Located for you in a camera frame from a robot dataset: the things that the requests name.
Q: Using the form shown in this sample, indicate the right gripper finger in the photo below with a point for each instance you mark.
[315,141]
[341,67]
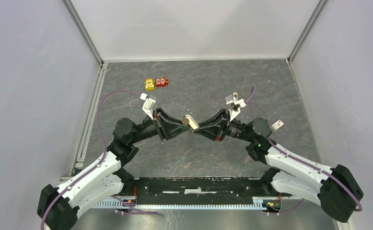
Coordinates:
[212,133]
[221,115]

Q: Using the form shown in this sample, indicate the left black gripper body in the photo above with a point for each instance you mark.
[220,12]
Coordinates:
[159,126]

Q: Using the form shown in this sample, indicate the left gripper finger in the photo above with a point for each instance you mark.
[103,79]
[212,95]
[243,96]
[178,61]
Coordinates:
[165,118]
[173,131]

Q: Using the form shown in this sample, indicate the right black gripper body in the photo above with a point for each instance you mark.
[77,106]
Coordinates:
[230,130]

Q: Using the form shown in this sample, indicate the brown white stapler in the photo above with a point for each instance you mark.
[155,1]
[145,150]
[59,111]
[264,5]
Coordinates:
[189,121]

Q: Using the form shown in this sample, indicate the white staple box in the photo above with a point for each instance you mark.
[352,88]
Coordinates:
[278,124]

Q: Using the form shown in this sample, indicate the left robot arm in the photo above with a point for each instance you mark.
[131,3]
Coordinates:
[60,207]

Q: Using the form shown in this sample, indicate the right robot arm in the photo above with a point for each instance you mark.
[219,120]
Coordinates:
[334,189]

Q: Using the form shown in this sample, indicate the yellow toy block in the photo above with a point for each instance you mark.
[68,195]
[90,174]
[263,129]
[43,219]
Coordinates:
[149,84]

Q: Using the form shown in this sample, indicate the red toy block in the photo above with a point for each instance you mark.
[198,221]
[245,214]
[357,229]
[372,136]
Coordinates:
[161,82]

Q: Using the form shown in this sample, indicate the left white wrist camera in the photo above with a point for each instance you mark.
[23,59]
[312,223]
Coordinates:
[149,101]

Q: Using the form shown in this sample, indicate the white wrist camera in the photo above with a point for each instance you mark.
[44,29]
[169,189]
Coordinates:
[149,101]
[235,105]

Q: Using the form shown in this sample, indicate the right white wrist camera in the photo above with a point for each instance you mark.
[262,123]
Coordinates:
[235,105]

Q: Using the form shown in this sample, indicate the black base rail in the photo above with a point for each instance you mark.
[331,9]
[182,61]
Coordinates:
[198,190]

